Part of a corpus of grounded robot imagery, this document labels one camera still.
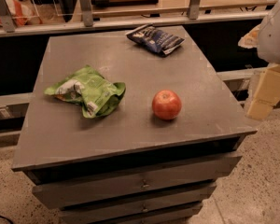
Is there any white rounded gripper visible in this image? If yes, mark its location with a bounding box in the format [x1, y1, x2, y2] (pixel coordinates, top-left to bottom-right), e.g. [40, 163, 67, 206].
[238, 0, 280, 120]

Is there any green rice chip bag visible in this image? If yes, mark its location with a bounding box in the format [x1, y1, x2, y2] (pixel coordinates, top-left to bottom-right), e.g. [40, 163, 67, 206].
[44, 65, 126, 119]

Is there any dark blue chip bag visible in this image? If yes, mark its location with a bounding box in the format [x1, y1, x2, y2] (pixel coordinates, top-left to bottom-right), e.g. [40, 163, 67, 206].
[126, 24, 185, 56]

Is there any orange white bag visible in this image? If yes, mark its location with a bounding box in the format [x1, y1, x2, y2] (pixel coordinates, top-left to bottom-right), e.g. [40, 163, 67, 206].
[0, 0, 35, 26]

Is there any red apple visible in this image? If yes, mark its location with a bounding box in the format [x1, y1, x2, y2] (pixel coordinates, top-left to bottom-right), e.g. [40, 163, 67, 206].
[152, 90, 182, 120]

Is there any grey drawer cabinet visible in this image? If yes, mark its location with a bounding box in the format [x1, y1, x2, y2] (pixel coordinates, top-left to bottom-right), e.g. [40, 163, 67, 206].
[12, 32, 253, 224]

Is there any grey metal railing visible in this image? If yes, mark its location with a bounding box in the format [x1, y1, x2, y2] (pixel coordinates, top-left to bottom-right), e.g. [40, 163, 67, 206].
[0, 0, 277, 37]

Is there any black floor cable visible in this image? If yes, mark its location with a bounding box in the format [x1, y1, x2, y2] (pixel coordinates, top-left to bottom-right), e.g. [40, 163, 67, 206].
[0, 214, 15, 224]

